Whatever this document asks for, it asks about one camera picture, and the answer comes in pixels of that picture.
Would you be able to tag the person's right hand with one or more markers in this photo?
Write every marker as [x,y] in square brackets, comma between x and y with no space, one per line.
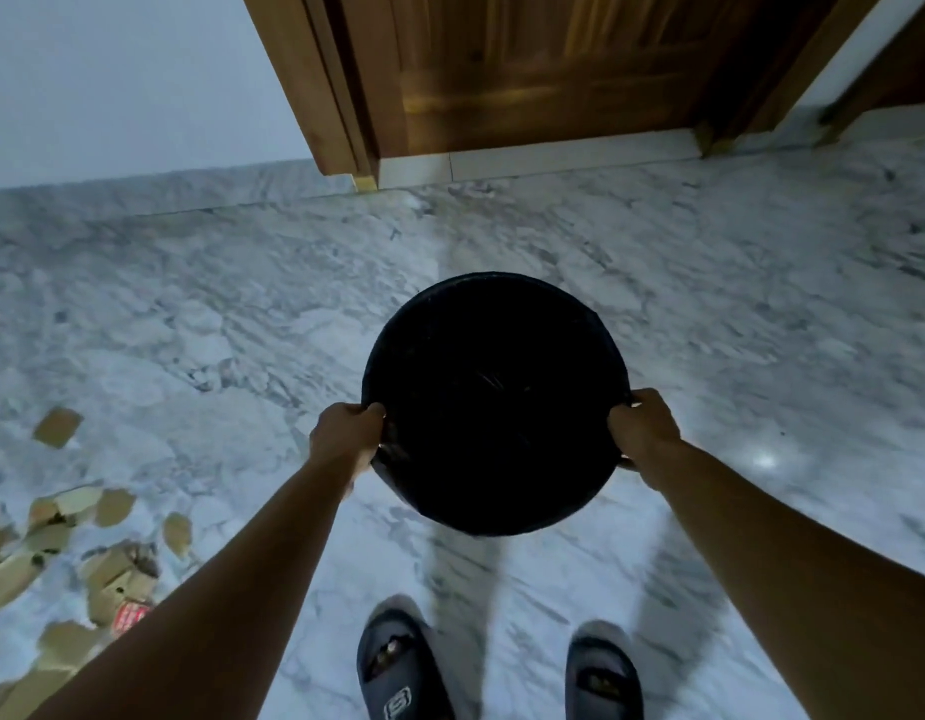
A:
[646,434]

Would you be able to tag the person's left hand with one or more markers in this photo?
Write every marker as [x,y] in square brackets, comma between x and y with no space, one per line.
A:
[342,440]

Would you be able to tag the person's left fingers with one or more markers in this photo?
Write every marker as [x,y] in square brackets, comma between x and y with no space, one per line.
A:
[371,416]

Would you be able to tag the person's right fingers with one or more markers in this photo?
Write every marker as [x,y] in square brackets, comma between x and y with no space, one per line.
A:
[633,409]

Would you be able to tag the black round bucket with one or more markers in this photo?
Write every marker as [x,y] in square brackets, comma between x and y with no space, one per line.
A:
[496,404]

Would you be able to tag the person's right forearm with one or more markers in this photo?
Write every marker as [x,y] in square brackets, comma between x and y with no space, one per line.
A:
[800,584]

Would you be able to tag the person's left forearm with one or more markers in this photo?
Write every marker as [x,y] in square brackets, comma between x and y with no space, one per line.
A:
[230,607]

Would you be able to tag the dark left slipper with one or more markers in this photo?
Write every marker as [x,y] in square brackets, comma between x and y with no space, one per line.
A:
[399,667]

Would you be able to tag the dark slipper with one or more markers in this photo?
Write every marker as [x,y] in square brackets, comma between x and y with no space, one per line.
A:
[603,676]
[399,667]

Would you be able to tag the dark right slipper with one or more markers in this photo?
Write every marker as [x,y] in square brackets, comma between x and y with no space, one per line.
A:
[603,676]

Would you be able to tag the pile of torn cardboard pieces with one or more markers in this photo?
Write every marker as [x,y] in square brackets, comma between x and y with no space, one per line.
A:
[54,562]

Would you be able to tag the brown wooden door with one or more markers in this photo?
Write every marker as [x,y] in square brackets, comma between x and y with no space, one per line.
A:
[552,67]

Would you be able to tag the brown wooden door frame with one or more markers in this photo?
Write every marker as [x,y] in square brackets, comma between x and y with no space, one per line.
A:
[305,74]

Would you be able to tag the dark wooden door frame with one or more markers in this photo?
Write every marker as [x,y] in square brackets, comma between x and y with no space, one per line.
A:
[886,74]

